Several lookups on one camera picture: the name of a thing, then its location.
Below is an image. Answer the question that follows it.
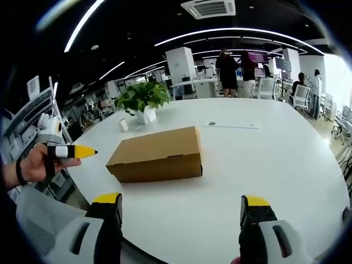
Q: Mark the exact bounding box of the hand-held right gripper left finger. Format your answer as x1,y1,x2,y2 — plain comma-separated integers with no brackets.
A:
48,192,124,264

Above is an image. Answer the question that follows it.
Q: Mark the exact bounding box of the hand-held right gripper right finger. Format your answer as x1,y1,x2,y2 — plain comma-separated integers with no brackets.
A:
238,195,314,264

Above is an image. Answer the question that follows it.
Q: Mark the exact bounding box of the brown cardboard shoe box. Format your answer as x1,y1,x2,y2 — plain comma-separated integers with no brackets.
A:
106,125,204,184

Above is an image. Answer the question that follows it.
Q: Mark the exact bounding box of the person's left hand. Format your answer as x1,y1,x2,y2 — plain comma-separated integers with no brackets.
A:
19,142,83,183

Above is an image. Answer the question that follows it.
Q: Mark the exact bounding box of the black wristband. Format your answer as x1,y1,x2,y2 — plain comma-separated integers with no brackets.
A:
15,158,28,186

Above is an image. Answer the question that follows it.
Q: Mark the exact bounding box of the grey mesh office chair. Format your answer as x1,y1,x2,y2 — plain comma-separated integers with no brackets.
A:
15,185,90,259

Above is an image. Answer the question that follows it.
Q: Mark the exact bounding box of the white plant pot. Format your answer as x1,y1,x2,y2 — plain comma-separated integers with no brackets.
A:
135,106,157,124

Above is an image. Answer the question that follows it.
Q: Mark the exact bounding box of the green potted plant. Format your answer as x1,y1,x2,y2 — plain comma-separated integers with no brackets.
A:
113,81,171,114

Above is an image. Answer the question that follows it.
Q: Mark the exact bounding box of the white square pillar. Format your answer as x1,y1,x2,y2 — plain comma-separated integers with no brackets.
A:
282,48,301,83
165,46,197,81

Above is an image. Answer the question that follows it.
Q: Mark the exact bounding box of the white standing desk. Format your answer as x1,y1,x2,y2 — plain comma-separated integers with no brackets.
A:
169,77,221,99

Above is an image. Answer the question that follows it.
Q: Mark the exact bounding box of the white office chair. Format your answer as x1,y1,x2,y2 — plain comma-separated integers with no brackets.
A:
288,84,312,108
257,77,278,100

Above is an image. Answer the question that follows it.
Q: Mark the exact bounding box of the purple monitor screen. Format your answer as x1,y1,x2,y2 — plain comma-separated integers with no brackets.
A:
249,53,267,64

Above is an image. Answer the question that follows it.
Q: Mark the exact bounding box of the ceiling air conditioner vent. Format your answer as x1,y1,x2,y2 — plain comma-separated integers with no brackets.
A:
180,0,237,19

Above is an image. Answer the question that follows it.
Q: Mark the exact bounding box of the white table cable cover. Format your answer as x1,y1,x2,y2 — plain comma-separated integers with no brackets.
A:
202,121,261,130

